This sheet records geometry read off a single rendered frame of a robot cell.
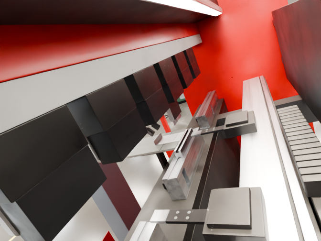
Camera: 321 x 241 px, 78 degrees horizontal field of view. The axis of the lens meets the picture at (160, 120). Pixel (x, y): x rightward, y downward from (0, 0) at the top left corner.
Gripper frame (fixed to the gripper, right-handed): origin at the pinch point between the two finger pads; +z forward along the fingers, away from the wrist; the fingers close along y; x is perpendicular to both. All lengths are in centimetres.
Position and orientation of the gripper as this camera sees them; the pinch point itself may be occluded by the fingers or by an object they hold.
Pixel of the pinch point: (153, 129)
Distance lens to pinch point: 94.4
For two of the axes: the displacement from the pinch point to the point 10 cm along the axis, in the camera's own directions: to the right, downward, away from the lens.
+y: 4.0, -4.3, 8.1
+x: -3.8, 7.2, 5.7
